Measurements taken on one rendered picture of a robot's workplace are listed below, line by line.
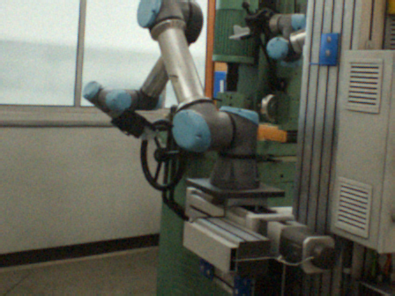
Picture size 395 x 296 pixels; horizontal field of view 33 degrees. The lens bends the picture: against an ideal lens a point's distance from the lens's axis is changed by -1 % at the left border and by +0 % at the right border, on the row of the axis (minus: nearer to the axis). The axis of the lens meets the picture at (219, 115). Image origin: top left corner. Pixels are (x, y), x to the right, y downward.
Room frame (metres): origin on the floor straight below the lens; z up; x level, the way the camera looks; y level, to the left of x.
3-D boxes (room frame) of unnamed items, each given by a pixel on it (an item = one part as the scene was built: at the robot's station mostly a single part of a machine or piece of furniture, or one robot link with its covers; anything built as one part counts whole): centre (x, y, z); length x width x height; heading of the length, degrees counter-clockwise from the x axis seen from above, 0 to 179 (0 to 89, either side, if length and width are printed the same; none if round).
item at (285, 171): (2.91, -0.13, 0.76); 0.57 x 0.45 x 0.09; 131
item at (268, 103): (2.83, -0.22, 1.02); 0.12 x 0.03 x 0.12; 131
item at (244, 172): (1.98, -0.06, 0.87); 0.15 x 0.15 x 0.10
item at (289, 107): (2.84, -0.28, 1.02); 0.09 x 0.07 x 0.12; 41
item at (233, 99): (2.85, -0.06, 1.03); 0.14 x 0.07 x 0.09; 131
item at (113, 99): (2.29, 0.35, 1.03); 0.11 x 0.11 x 0.08; 40
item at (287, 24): (2.46, -0.25, 1.34); 0.11 x 0.08 x 0.09; 41
